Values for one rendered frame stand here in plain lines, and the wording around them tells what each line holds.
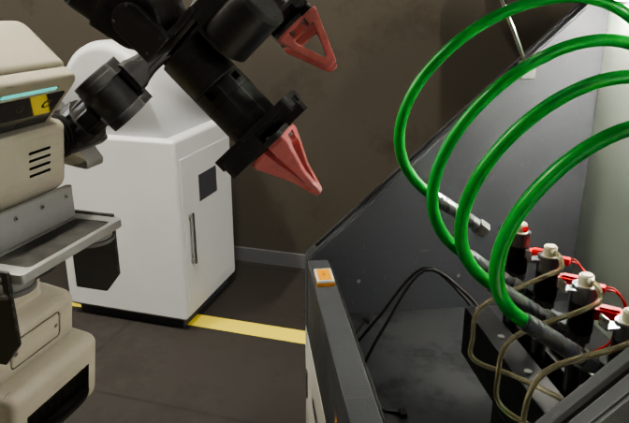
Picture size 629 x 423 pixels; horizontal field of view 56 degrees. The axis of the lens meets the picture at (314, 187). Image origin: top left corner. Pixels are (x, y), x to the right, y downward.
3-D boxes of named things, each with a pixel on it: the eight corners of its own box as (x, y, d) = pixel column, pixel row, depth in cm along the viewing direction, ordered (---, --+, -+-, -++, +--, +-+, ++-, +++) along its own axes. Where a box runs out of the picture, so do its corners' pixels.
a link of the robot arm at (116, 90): (111, 119, 117) (91, 98, 115) (145, 89, 113) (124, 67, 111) (92, 139, 109) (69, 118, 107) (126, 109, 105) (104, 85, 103)
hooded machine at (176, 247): (241, 281, 314) (230, 35, 277) (192, 333, 265) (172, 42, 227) (135, 266, 332) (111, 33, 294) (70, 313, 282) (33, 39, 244)
